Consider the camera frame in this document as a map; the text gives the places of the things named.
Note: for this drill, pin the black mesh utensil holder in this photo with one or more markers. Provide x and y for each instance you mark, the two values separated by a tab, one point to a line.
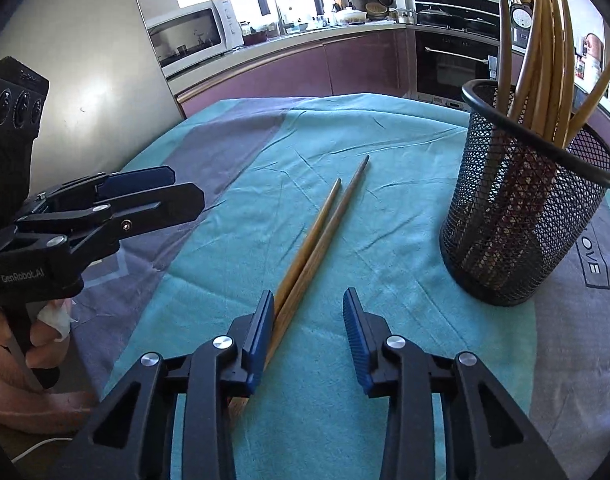
515	220

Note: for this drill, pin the white casserole dish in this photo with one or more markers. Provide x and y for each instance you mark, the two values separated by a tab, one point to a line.
354	16

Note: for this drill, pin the dark brown wooden chopstick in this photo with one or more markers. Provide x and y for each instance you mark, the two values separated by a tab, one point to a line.
309	240
331	230

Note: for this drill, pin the purple kitchen cabinets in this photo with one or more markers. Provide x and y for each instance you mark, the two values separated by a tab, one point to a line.
285	75

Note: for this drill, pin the teal and purple blanket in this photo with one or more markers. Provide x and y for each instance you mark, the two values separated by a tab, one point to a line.
385	135

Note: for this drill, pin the white microwave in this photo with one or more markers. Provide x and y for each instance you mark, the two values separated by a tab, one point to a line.
195	37

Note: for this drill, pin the steel kitchen faucet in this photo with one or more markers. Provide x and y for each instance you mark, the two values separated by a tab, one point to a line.
284	0

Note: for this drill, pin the white tissue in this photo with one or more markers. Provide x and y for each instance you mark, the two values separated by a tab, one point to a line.
57	320

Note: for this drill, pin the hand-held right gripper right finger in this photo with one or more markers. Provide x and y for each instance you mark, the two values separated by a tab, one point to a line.
357	340

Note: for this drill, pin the silver refrigerator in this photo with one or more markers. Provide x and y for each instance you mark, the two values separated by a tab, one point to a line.
100	60

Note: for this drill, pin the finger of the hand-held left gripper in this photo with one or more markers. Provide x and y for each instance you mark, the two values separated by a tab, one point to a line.
160	205
135	177

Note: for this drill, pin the black built-in oven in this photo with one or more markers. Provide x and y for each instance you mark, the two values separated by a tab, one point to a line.
450	67

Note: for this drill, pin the person's left hand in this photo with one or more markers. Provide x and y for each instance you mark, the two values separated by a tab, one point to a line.
45	357

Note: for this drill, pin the bunch of wooden chopsticks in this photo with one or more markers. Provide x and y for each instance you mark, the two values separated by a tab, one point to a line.
545	60

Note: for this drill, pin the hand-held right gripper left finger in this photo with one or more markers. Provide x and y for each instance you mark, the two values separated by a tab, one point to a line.
262	340

